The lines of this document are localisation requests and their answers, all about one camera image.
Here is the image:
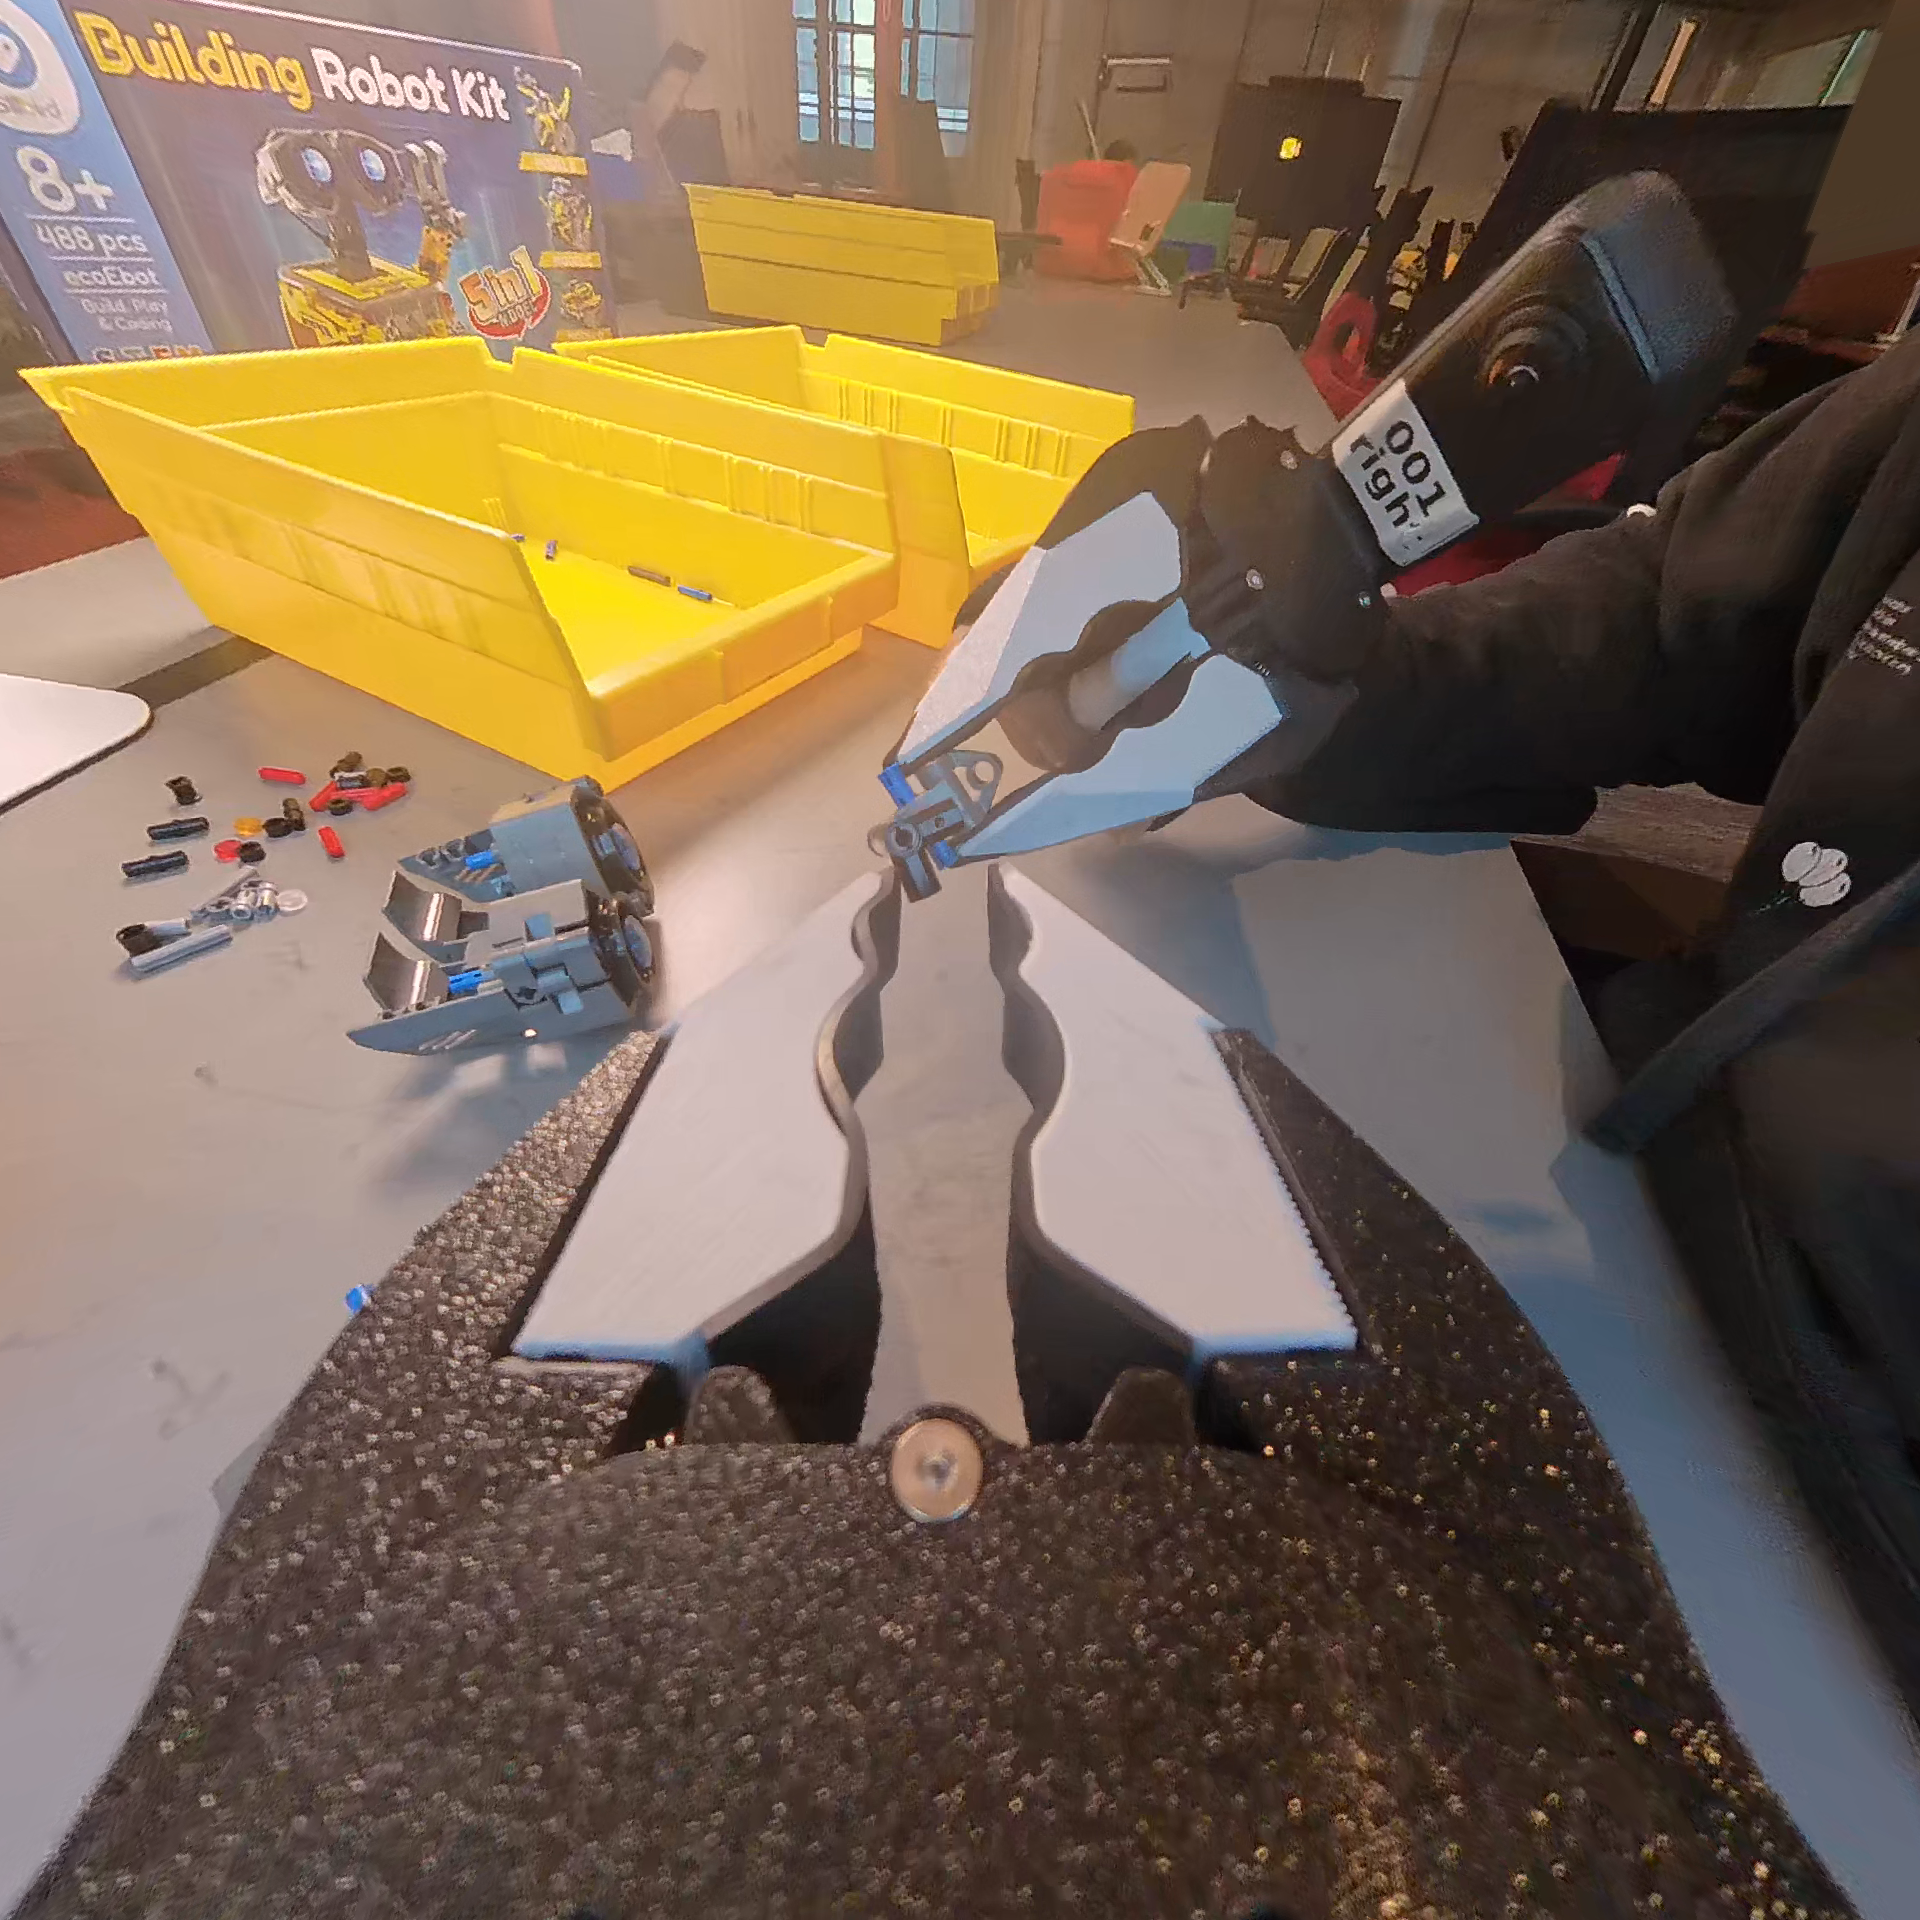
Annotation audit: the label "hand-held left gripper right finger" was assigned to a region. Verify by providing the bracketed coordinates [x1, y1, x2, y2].
[986, 866, 1361, 1363]

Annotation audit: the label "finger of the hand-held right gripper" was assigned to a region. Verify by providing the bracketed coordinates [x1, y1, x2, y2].
[882, 490, 1190, 789]
[951, 651, 1292, 868]

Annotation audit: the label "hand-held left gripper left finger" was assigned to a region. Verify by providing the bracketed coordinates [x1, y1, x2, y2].
[510, 866, 900, 1373]

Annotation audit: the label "grey angular connector piece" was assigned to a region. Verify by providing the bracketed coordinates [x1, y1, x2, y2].
[885, 749, 1008, 828]

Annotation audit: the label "person's right forearm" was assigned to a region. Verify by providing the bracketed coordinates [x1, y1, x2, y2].
[1246, 375, 1848, 837]

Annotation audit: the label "grey desk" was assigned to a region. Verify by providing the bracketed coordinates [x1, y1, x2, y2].
[0, 270, 1920, 1893]

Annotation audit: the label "red chair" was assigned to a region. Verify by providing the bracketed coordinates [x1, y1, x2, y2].
[1302, 289, 1404, 425]

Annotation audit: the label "small beige chair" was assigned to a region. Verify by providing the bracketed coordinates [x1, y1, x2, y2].
[1111, 158, 1194, 298]

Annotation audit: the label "grey twin engine toy assembly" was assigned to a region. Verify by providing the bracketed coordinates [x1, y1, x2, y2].
[346, 778, 664, 1058]

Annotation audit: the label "paned window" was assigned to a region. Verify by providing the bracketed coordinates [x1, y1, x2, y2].
[790, 0, 981, 155]

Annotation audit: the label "scattered small building pieces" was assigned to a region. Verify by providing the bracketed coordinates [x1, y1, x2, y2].
[116, 747, 416, 980]

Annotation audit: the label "large yellow storage bin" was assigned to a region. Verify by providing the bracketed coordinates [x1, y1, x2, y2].
[23, 337, 902, 793]

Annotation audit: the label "white rounded board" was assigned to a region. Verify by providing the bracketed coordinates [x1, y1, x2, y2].
[0, 675, 154, 815]

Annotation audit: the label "toy kit box with badge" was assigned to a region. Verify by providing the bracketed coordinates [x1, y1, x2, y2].
[0, 0, 620, 366]

